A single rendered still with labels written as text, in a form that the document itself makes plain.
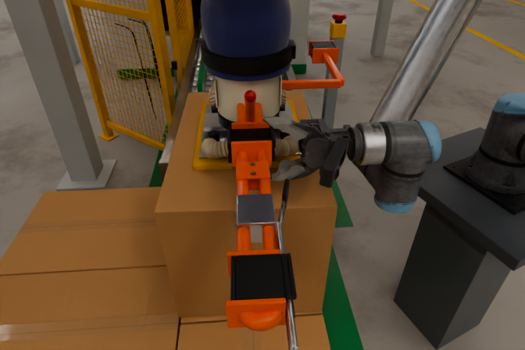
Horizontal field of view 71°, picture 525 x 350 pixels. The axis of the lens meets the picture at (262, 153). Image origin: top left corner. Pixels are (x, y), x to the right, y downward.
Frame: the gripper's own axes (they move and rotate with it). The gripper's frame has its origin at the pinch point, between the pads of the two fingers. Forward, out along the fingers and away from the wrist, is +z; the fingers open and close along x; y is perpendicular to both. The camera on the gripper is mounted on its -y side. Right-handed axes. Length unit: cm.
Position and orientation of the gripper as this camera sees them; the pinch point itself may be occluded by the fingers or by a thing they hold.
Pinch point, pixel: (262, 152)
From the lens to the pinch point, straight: 74.9
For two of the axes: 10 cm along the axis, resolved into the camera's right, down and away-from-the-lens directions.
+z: -10.0, 0.4, -0.6
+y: -0.7, -5.6, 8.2
